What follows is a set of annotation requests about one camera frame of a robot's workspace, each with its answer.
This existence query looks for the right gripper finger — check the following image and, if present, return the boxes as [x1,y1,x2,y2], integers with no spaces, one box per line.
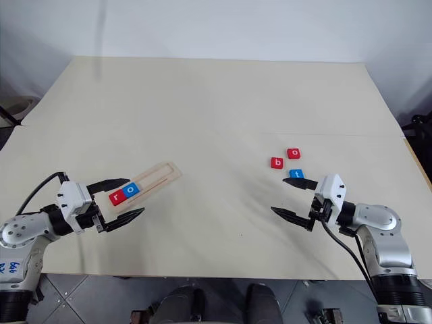
[270,206,314,232]
[282,176,319,191]

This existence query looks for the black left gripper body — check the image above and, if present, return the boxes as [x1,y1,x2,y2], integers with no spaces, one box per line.
[76,192,109,234]

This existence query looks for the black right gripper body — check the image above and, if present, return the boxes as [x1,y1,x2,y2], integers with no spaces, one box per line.
[308,194,334,227]

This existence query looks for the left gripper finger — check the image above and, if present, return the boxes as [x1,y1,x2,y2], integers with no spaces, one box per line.
[101,207,146,234]
[86,178,131,196]

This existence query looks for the red tile letter r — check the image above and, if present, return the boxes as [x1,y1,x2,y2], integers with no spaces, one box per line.
[109,190,128,207]

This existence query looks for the blue tile letter o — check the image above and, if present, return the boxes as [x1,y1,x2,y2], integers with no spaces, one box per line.
[121,182,140,198]

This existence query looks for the light wooden letter tray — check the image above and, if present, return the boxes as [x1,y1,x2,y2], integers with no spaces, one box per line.
[97,161,184,217]

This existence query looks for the dark rounded shape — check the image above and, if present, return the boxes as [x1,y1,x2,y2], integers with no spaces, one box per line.
[246,283,283,324]
[157,286,205,324]

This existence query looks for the beige round background object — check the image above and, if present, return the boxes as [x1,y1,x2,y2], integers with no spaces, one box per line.
[5,95,36,117]

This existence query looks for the black stand leg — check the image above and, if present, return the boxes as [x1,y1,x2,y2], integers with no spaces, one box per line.
[0,103,18,128]

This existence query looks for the black chair base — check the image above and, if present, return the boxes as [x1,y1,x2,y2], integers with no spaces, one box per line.
[400,113,432,136]

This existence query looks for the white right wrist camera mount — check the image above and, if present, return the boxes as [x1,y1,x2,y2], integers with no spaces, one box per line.
[314,173,347,225]

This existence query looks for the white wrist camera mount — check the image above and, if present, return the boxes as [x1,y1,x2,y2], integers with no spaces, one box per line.
[314,173,347,225]
[56,181,94,234]

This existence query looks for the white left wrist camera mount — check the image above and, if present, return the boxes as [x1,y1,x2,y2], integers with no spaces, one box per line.
[56,181,94,234]

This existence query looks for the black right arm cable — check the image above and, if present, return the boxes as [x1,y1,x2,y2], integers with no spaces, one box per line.
[319,215,381,301]

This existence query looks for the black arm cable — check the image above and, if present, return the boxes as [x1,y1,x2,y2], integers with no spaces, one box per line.
[319,215,381,301]
[15,171,70,217]

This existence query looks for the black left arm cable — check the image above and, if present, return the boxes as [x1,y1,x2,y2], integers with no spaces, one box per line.
[15,171,70,217]

